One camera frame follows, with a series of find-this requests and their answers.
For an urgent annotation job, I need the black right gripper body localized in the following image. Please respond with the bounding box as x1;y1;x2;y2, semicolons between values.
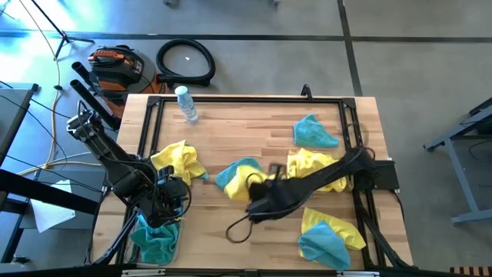
245;184;304;225

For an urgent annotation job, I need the black aluminium table frame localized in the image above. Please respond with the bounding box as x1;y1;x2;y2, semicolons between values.
91;94;414;270

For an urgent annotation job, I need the white paper sheet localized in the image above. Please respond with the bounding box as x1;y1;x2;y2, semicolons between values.
29;179;77;234

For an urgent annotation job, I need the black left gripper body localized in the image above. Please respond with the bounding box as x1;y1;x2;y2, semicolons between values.
144;175;191;228

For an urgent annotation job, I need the yellow floor cable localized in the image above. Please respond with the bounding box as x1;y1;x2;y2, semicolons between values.
17;0;103;177

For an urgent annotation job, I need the black tripod stand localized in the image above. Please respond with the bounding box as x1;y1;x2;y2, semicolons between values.
30;0;96;61

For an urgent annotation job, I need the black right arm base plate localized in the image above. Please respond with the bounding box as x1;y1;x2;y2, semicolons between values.
352;159;401;192

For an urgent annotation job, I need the orange and black shop vacuum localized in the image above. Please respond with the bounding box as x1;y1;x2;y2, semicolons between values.
87;45;168;118

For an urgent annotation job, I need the pale blue air freshener bottle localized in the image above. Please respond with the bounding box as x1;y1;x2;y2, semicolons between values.
174;85;200;125

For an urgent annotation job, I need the grey side table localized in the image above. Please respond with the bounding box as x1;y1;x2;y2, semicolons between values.
0;82;40;157

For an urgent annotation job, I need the clear plastic basket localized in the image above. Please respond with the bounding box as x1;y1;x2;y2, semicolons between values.
129;185;188;266

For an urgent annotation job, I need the black metal stand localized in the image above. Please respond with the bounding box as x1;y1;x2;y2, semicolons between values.
0;169;100;266

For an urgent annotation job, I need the black vacuum hose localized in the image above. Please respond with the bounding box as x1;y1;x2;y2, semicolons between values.
155;38;217;88

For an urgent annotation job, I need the silver metal bracket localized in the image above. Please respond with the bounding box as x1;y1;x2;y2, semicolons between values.
121;269;166;277
337;270;380;277

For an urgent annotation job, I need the blue-grey metal table frame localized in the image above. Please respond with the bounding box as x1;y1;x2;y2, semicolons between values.
422;98;492;226

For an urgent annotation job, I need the orange black striped strip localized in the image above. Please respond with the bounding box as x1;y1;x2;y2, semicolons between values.
449;266;492;276

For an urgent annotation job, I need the black vacuum wand tube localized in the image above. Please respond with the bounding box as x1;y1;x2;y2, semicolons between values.
71;60;101;92
69;78;122;130

